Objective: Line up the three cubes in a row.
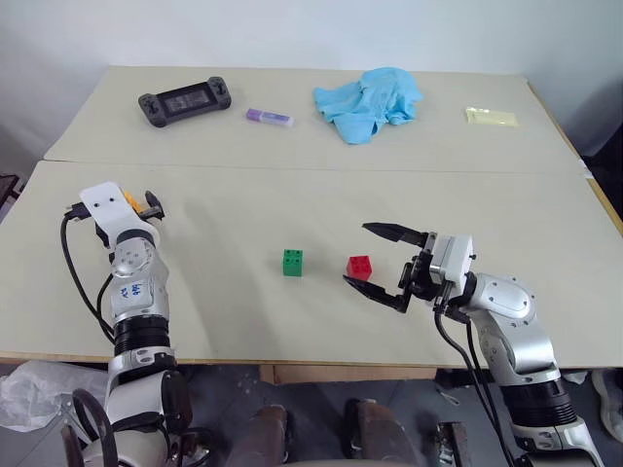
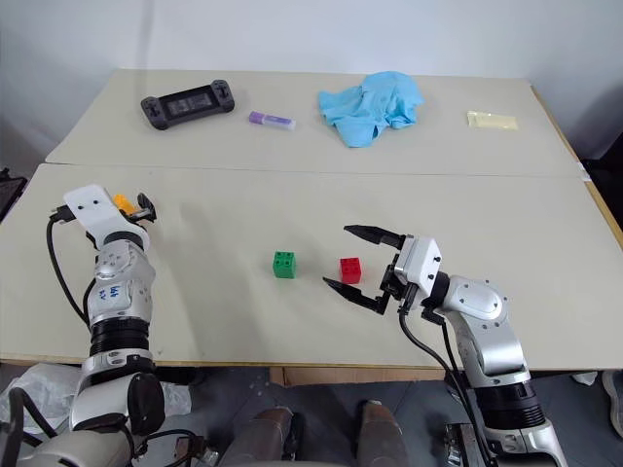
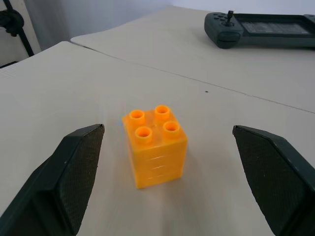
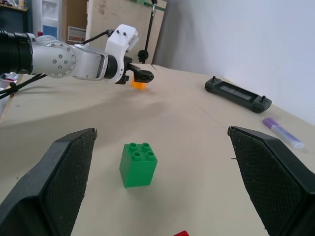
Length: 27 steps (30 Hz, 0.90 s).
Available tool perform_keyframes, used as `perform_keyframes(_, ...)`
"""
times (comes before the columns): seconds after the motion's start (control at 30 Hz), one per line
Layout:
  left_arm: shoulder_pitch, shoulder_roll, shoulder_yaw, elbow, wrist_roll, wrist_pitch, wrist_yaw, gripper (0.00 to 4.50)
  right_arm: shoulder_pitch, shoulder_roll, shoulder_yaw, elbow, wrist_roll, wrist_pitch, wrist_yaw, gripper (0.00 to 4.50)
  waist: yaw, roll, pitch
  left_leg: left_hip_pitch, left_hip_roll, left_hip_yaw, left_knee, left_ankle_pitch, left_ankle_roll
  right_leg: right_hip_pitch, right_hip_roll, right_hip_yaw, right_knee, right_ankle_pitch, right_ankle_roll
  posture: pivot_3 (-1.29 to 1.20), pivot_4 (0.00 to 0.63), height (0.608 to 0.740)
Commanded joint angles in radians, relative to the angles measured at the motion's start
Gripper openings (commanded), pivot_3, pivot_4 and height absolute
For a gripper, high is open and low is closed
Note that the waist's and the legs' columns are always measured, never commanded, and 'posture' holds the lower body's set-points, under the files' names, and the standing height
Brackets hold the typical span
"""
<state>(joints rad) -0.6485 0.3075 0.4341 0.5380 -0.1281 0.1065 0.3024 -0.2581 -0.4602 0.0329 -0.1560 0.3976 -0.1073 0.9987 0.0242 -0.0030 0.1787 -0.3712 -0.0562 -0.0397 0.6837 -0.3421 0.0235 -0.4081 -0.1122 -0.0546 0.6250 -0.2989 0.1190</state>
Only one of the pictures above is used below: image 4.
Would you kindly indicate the dark green handheld controller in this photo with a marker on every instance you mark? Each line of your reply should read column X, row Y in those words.
column 237, row 93

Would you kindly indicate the red toy brick cube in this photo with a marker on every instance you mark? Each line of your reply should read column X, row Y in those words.
column 182, row 233

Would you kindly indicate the black tripod stand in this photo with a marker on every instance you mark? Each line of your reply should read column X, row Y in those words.
column 147, row 32

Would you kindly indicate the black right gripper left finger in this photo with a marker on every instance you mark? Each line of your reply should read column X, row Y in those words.
column 41, row 186

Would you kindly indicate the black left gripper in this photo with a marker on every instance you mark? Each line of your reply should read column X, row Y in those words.
column 128, row 65

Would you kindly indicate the plywood board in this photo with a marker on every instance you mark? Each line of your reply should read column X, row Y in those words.
column 123, row 14

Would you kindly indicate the purple marker pen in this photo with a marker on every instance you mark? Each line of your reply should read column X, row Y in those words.
column 283, row 132

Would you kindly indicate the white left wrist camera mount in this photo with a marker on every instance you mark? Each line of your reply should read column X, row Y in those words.
column 119, row 41

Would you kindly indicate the green toy brick cube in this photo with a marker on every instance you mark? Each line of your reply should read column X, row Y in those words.
column 136, row 167

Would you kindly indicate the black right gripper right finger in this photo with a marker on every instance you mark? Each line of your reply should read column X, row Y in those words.
column 273, row 182

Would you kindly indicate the brown cardboard box with label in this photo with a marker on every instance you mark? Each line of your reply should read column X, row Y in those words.
column 73, row 22

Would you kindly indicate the white water dispenser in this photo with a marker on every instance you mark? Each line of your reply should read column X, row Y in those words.
column 49, row 17

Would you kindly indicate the dark blue cabinet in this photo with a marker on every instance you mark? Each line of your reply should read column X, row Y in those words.
column 13, row 18

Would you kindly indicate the orange toy brick cube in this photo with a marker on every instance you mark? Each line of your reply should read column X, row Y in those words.
column 139, row 84

